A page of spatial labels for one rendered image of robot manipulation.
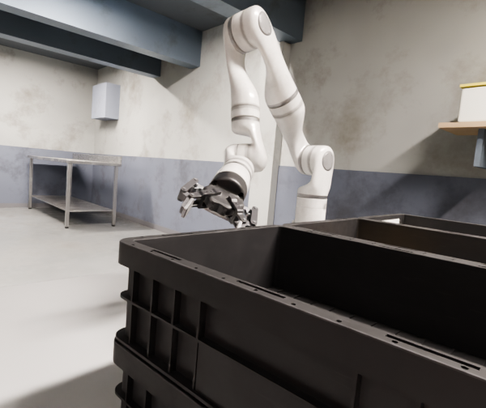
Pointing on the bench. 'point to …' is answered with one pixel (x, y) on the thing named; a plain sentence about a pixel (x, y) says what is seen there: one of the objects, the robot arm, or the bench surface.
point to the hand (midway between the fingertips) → (210, 223)
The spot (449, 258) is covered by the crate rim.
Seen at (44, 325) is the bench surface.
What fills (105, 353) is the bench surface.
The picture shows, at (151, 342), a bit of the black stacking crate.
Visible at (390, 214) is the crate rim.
